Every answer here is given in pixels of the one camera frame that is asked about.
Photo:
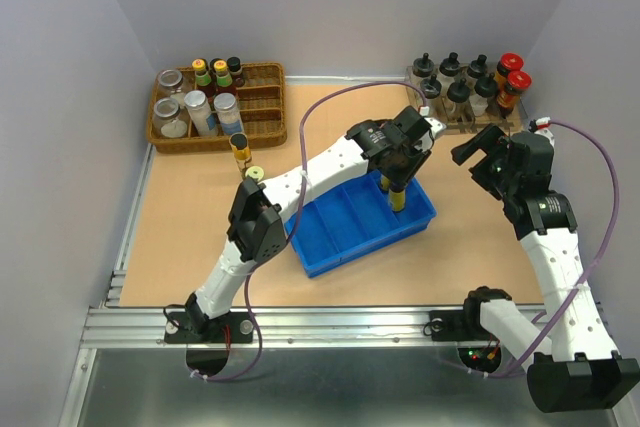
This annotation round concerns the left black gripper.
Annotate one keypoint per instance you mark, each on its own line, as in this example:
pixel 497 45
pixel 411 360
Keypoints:
pixel 402 178

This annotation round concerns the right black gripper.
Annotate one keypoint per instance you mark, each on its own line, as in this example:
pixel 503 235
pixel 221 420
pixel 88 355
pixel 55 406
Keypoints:
pixel 487 137

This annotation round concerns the yellow label bottle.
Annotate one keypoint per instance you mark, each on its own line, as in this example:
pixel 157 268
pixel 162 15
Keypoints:
pixel 385 183
pixel 397 198

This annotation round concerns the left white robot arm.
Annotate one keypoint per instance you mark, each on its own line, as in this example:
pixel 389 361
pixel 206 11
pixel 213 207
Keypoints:
pixel 260 210

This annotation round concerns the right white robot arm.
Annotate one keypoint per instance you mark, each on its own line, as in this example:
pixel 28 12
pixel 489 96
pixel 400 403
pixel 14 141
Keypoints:
pixel 572 363

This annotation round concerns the black top cruet front middle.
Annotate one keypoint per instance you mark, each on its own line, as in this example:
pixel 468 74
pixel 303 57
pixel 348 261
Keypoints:
pixel 457 94

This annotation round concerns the black cruet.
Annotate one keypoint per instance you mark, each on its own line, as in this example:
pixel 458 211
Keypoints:
pixel 448 69
pixel 422 68
pixel 457 94
pixel 431 89
pixel 485 88
pixel 477 68

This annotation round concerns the black top cruet front right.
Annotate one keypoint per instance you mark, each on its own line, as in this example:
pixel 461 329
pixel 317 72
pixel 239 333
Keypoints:
pixel 485 88

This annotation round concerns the red lid jar front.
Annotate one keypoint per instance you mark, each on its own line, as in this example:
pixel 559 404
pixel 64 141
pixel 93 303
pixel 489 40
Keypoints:
pixel 516 84

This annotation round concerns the red lid jar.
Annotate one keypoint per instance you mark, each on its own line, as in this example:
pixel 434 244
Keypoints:
pixel 507 63
pixel 516 84

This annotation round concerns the black top cruet back right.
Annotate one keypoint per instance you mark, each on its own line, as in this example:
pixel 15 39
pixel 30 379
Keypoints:
pixel 477 68

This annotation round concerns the red lid jar back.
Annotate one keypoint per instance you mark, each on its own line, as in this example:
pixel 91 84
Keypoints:
pixel 507 63

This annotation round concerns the black top cruet front left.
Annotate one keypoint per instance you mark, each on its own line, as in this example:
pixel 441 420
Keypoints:
pixel 431 89

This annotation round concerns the black top cruet back middle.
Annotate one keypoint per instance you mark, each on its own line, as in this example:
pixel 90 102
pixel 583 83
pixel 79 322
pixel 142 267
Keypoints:
pixel 448 69

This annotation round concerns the blue divided plastic bin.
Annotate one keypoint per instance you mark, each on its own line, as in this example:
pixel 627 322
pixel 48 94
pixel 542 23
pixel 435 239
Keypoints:
pixel 353 220

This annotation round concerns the black top cruet back left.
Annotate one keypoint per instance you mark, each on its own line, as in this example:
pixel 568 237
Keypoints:
pixel 422 68

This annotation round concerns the green lid spice jar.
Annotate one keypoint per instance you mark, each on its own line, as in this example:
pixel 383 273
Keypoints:
pixel 256 173

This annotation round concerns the amber oil bottle black cap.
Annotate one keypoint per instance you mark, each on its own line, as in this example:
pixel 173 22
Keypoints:
pixel 241 152

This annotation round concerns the tall jar blue label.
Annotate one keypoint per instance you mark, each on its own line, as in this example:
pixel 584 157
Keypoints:
pixel 227 109

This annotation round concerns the green label sauce bottle right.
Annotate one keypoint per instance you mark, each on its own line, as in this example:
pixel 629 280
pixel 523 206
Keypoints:
pixel 224 80

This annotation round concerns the dark sauce bottle black cap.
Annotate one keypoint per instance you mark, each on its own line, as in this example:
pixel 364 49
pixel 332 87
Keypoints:
pixel 236 71

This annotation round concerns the tall jar white contents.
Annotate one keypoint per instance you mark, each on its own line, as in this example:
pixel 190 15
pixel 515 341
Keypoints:
pixel 200 113

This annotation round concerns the wicker divided basket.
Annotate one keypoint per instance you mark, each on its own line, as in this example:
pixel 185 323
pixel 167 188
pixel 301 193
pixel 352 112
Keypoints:
pixel 262 108

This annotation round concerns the clear glass jar front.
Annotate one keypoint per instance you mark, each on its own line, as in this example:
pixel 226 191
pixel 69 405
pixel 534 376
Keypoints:
pixel 170 120

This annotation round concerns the clear glass jar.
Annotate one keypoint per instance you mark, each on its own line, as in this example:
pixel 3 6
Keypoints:
pixel 173 83
pixel 170 120

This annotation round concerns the clear glass jar back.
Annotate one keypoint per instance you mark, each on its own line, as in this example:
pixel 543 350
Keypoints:
pixel 173 83

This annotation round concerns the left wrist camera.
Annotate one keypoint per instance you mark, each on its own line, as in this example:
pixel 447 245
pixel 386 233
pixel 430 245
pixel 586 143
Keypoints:
pixel 437 128

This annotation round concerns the aluminium frame rail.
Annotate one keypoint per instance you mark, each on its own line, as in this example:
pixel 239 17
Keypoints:
pixel 281 327

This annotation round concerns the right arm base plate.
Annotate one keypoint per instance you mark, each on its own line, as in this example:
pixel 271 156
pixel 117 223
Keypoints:
pixel 454 325

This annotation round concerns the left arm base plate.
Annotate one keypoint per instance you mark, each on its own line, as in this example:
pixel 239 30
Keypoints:
pixel 230 328

